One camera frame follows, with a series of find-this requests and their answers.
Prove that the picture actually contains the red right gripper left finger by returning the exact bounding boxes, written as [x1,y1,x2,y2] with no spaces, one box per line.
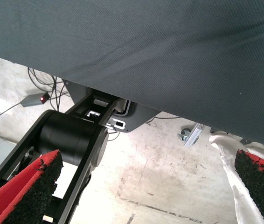
[0,149,64,224]

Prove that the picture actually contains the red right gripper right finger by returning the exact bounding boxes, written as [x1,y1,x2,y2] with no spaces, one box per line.
[234,149,264,224]

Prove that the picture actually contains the white satin cloth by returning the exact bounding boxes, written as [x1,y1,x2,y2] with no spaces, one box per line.
[208,132,264,224]

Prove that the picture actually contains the aluminium profile bar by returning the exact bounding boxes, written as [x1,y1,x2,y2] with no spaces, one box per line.
[183,123,204,148]

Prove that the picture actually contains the grey caster wheel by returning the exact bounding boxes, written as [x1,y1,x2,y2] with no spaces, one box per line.
[177,127,192,142]

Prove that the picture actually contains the grey power adapter red light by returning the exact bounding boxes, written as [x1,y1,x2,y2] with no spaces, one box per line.
[20,92,51,108]

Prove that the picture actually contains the dark grey table cloth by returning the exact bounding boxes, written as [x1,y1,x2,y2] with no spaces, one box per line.
[0,0,264,150]

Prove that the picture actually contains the black frame structure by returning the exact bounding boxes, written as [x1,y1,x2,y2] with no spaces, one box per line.
[0,93,123,224]

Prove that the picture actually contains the thin grey adapter cable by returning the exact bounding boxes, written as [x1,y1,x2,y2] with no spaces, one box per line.
[0,102,22,124]

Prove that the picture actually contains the black floor cable bundle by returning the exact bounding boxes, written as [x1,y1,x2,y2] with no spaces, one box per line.
[27,67,69,112]

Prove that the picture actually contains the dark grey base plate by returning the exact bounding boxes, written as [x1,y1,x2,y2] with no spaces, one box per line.
[62,79,162,134]

